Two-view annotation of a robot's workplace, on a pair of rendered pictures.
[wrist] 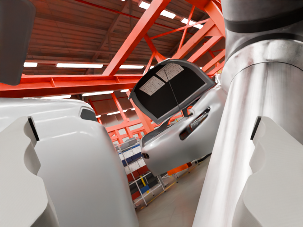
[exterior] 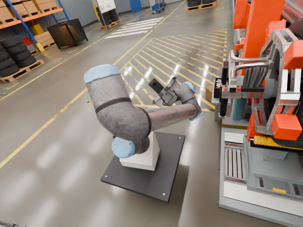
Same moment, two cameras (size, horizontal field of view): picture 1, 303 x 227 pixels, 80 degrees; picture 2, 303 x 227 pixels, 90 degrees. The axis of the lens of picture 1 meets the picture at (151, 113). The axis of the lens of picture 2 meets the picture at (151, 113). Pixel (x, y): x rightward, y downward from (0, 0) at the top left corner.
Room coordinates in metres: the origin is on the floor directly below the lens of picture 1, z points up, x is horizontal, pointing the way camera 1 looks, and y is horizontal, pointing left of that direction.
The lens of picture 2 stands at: (0.64, -0.17, 1.43)
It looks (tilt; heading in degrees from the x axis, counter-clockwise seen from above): 40 degrees down; 170
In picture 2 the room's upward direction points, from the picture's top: 16 degrees counter-clockwise
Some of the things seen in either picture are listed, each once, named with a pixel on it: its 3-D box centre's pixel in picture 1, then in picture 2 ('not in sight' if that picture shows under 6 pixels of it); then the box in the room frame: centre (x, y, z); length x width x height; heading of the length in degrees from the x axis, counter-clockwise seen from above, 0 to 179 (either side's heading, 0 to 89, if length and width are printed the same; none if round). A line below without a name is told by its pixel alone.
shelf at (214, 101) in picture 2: not in sight; (221, 91); (-0.44, 0.81, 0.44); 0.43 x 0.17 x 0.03; 139
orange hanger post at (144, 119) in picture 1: (156, 125); not in sight; (4.55, 0.04, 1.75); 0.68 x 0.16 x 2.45; 49
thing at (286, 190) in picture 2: not in sight; (270, 163); (0.27, 0.73, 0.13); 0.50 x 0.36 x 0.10; 139
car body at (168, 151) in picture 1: (214, 106); not in sight; (4.64, -1.51, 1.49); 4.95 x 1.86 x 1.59; 139
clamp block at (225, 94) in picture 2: not in sight; (231, 92); (0.13, 0.36, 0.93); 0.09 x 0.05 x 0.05; 49
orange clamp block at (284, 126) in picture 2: not in sight; (284, 126); (0.38, 0.42, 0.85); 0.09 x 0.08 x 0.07; 139
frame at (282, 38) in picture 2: not in sight; (269, 86); (0.14, 0.62, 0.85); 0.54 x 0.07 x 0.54; 139
